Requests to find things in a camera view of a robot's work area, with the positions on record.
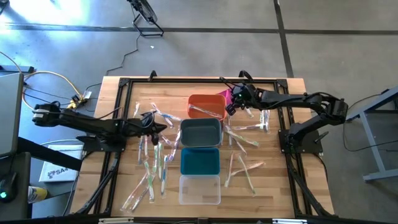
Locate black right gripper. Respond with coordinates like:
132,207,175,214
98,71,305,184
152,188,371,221
224,82,256,116

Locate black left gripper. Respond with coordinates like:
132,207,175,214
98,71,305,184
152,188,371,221
139,111,168,146

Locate pink folded cloth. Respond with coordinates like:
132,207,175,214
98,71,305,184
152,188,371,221
216,88,234,107

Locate orange plastic bin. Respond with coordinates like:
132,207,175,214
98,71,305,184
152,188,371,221
187,93,228,121

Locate grey plastic bin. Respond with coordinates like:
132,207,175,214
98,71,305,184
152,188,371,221
179,117,223,148

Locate teal plastic bin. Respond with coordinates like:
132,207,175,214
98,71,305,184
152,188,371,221
180,147,221,176

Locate clear plastic bin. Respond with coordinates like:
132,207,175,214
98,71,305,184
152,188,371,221
178,174,222,205

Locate white printed box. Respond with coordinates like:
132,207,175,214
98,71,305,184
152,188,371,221
39,144,85,184

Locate black desk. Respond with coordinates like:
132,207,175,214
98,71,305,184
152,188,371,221
0,136,83,220

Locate black floor fan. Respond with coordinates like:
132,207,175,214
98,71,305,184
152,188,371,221
126,0,165,37

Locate yellow can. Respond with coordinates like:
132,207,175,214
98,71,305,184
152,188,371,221
27,185,49,204

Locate grey side table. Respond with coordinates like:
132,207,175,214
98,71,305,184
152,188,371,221
344,86,398,183

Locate grey laptop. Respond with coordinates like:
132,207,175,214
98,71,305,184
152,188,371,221
0,72,25,158

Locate dark metal floor bar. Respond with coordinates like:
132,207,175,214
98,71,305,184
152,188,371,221
0,64,35,75

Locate black computer mouse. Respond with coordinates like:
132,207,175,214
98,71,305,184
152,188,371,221
0,171,19,203

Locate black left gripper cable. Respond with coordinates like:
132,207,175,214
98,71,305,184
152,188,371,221
141,111,155,129

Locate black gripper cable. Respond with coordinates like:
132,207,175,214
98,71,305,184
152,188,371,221
141,111,155,129
219,77,238,88

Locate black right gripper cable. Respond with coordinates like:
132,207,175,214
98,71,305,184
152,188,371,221
219,77,238,88

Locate black aluminium table frame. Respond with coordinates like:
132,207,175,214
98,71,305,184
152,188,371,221
74,77,332,218

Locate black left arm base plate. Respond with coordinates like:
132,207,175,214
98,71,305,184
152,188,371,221
76,135,127,153

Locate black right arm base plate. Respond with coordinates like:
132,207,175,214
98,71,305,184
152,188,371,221
278,129,324,155

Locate black fan cable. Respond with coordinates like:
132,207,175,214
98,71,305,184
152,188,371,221
105,32,141,77

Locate silver metal bracket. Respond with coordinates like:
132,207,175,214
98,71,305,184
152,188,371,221
272,218,308,224
98,217,134,224

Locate yellow extension cable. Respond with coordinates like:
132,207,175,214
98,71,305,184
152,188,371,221
0,51,85,115

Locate black side table cable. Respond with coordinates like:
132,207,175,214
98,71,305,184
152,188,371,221
341,91,398,153

